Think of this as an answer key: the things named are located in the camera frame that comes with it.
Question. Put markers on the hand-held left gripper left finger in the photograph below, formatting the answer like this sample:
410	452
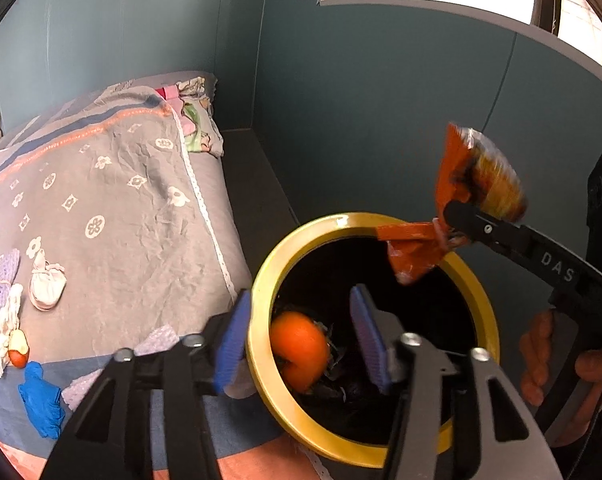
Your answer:
231	345

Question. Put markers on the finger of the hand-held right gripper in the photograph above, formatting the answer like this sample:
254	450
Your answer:
486	230

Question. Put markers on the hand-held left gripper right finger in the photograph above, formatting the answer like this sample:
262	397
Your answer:
368	340

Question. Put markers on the white foam net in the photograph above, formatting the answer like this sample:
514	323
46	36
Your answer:
158	342

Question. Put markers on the orange snack packet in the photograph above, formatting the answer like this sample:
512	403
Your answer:
416	260

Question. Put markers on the yellow rimmed trash bin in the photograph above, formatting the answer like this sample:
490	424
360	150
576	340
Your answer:
273	272

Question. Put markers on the pale pink cloth bundle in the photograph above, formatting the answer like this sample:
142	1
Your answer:
46	285

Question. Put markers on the blue rubber glove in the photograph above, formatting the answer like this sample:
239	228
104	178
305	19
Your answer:
41	400

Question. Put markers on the white cloth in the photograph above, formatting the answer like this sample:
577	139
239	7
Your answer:
5	322

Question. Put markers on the purple knitted cloth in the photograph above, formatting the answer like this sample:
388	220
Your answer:
6	262

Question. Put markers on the person's right hand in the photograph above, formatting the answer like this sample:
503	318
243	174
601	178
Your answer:
536	355

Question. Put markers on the printed bed sheet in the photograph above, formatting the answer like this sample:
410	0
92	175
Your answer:
131	200

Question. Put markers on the pink floral cloth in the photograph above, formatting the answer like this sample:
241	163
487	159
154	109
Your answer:
201	130

